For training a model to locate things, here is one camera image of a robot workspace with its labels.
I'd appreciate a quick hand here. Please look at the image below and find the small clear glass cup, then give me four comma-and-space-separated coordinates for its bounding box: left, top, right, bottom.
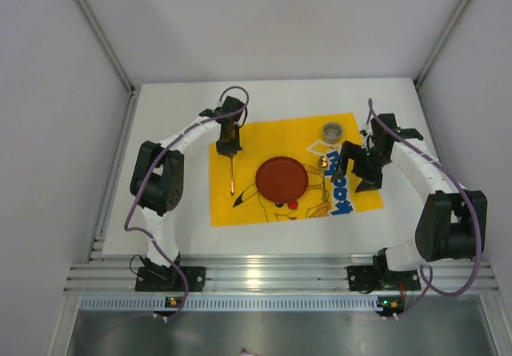
322, 122, 343, 144

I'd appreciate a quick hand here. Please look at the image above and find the rose gold spoon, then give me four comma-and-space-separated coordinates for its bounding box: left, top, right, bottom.
318, 155, 329, 202

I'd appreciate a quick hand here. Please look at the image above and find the rose gold fork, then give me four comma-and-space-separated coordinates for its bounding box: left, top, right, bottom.
230, 155, 235, 196

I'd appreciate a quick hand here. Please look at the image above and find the yellow Pikachu placemat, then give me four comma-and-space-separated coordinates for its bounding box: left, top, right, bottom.
209, 113, 384, 226

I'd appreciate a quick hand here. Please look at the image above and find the red round plate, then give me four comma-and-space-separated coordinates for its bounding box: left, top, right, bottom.
255, 156, 309, 203

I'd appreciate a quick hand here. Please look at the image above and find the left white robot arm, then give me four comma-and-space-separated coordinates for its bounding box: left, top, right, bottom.
124, 96, 248, 268

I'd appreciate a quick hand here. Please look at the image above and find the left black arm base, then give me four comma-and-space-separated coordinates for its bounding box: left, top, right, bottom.
135, 266, 206, 292

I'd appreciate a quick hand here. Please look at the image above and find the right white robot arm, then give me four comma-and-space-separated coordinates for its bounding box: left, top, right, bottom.
331, 114, 487, 272

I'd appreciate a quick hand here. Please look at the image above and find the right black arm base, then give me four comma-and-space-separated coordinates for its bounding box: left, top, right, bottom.
346, 266, 421, 294

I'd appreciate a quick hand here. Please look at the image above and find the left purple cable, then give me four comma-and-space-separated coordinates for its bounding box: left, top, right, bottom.
123, 86, 251, 305

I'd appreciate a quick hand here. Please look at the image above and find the purple cable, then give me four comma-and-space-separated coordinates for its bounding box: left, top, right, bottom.
366, 98, 485, 296
123, 86, 251, 305

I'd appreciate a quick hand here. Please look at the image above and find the left aluminium frame post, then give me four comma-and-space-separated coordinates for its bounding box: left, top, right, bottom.
59, 0, 137, 95

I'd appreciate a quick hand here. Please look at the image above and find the aluminium frame post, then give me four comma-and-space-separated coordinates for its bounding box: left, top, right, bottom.
59, 0, 137, 95
414, 0, 473, 90

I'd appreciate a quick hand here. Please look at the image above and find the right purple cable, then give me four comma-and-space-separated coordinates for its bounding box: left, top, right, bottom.
366, 98, 485, 296

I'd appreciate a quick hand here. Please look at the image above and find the aluminium front rail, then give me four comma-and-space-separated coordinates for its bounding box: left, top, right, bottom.
63, 254, 500, 293

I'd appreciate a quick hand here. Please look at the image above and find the right aluminium frame post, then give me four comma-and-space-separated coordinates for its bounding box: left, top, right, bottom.
414, 0, 473, 90

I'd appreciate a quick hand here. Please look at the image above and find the slotted cable duct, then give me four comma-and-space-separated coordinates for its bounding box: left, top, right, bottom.
80, 295, 403, 312

